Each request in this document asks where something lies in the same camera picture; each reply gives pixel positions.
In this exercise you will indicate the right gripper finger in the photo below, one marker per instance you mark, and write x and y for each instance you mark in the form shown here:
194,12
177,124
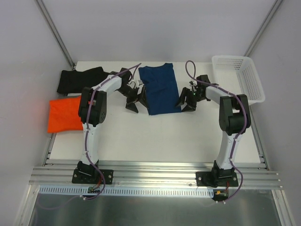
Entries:
182,97
189,107

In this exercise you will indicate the left corner aluminium profile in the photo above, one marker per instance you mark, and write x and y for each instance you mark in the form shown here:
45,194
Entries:
50,23

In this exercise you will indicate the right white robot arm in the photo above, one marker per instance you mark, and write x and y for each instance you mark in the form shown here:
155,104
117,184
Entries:
234,119

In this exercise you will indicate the aluminium mounting rail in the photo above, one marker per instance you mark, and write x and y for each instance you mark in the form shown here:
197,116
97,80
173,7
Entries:
155,174

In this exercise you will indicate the right corner aluminium profile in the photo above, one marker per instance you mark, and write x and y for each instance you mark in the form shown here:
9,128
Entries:
263,27

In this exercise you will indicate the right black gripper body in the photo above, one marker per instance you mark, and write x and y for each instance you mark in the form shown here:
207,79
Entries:
189,96

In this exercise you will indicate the black folded t shirt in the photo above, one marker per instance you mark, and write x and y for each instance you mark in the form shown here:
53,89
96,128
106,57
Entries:
74,81

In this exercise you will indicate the corner aluminium profile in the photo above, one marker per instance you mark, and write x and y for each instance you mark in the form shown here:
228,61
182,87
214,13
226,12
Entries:
263,27
50,23

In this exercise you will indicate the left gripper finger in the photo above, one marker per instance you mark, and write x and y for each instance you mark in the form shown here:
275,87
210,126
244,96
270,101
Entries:
132,107
142,98

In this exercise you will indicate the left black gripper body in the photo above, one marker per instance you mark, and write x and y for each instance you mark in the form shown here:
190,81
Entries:
135,94

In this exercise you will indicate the white plastic basket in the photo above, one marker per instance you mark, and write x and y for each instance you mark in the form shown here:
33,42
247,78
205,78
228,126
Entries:
238,75

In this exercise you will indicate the orange folded t shirt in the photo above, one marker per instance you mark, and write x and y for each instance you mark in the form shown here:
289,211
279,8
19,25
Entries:
63,115

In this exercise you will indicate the blue t shirt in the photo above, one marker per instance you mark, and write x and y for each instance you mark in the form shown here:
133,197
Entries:
161,89

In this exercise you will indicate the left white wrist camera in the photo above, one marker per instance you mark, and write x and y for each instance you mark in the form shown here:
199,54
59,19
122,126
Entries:
138,83

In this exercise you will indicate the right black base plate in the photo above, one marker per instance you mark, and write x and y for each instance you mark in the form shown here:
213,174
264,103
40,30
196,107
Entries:
206,178

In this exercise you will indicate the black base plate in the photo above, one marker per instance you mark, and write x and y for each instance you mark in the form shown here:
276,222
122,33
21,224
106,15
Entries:
206,178
84,178

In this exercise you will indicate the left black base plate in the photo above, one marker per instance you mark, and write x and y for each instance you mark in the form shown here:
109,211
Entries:
84,178

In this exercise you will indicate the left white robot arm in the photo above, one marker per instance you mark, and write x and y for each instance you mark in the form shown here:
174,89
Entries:
93,110

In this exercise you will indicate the white slotted cable duct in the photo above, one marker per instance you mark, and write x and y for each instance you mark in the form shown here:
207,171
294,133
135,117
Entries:
128,191

